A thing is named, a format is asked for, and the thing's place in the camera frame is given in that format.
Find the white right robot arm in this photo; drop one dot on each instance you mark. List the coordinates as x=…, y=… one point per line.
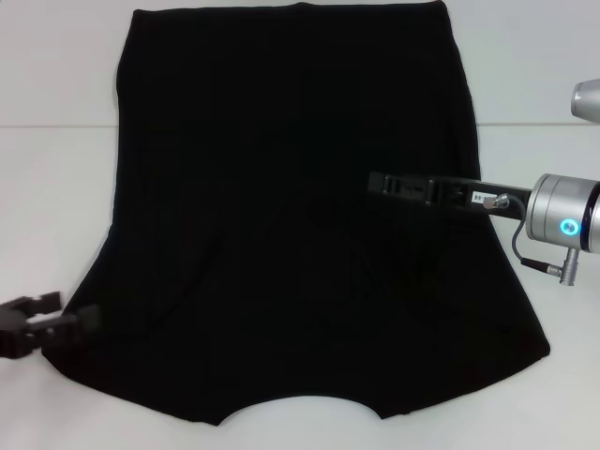
x=548, y=206

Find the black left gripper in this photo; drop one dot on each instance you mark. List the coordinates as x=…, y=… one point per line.
x=11, y=337

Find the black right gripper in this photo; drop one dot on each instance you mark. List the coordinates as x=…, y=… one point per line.
x=464, y=197

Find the black t-shirt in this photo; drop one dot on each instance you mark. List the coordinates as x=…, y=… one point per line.
x=258, y=164

